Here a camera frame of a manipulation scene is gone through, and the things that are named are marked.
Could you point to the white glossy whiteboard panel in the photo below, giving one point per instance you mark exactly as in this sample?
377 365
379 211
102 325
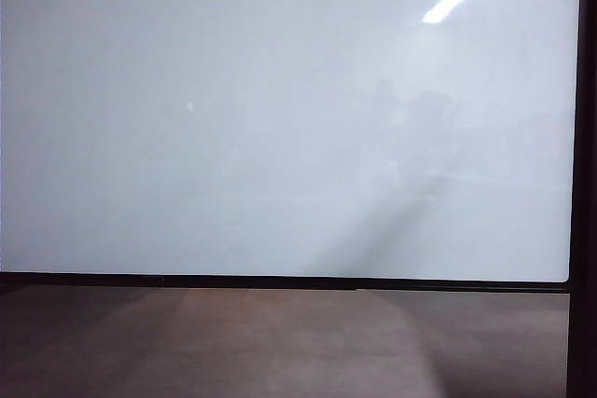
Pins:
233 137

